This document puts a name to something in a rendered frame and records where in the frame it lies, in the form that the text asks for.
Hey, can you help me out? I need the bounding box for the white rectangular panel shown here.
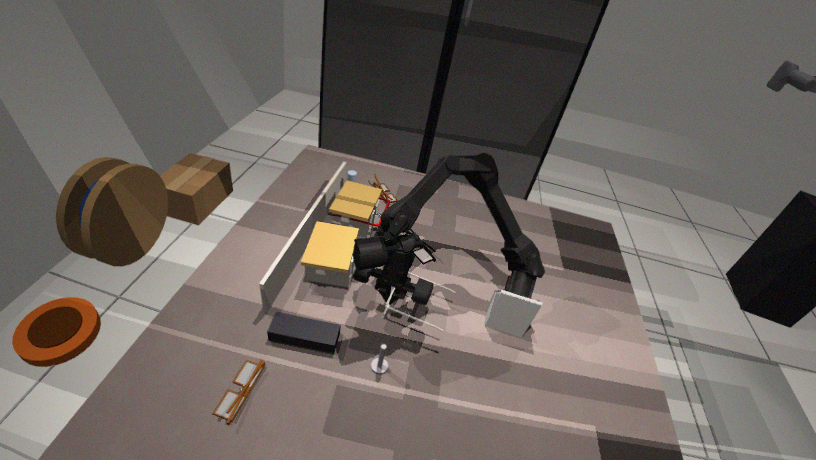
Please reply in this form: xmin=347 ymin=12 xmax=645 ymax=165
xmin=259 ymin=163 xmax=346 ymax=313

